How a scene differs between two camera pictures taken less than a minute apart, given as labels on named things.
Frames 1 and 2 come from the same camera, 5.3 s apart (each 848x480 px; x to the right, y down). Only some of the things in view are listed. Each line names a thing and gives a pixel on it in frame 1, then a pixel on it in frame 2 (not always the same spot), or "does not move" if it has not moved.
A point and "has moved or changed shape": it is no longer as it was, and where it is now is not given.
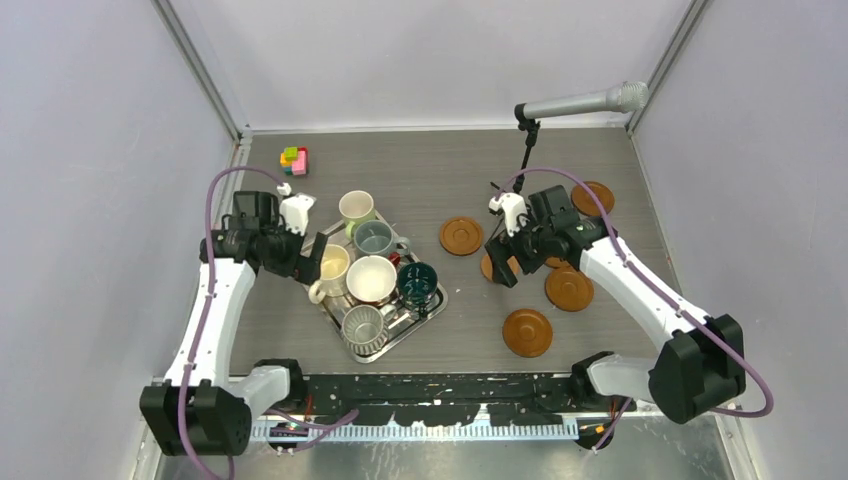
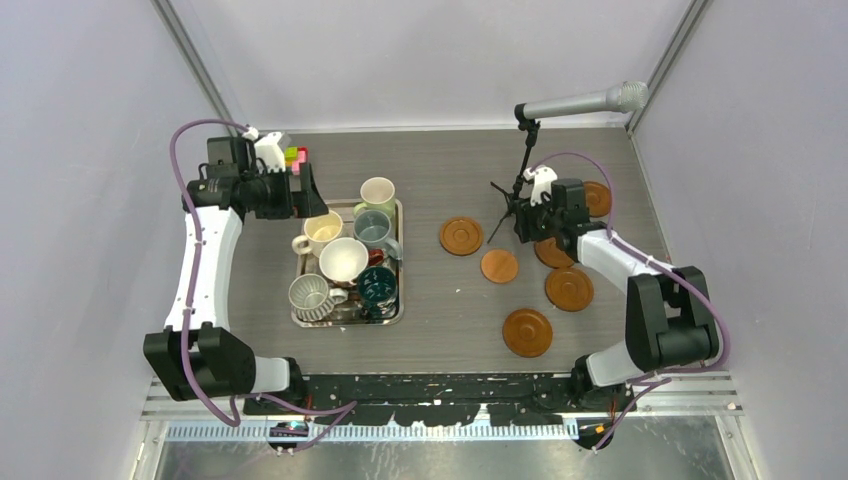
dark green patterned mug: (417, 284) -> (377, 292)
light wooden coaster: (486, 266) does not move
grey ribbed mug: (364, 327) -> (311, 299)
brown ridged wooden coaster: (527, 333) does not move
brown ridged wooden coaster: (460, 236) does not move
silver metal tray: (371, 293) has moved or changed shape
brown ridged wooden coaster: (585, 201) does not move
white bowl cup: (371, 279) -> (343, 259)
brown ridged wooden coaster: (568, 289) does not move
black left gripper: (305, 268) -> (307, 201)
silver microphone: (626, 97) does not move
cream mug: (335, 264) -> (318, 230)
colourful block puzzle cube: (295, 160) does not move
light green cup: (356, 206) -> (377, 193)
